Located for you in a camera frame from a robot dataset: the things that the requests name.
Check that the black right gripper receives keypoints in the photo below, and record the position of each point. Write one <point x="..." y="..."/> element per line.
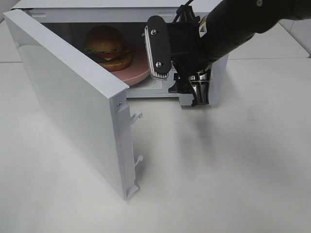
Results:
<point x="197" y="43"/>

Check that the pink round plate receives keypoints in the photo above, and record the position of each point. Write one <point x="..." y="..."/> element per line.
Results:
<point x="138" y="70"/>

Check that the toy burger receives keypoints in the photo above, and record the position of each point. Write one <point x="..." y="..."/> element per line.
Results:
<point x="107" y="46"/>

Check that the white microwave door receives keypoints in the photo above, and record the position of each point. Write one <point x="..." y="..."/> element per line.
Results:
<point x="86" y="102"/>

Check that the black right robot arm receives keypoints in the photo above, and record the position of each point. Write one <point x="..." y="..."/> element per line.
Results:
<point x="258" y="16"/>

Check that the white microwave oven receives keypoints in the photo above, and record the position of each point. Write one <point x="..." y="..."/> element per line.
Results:
<point x="67" y="22"/>

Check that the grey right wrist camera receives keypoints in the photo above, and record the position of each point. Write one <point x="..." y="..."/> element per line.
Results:
<point x="158" y="47"/>

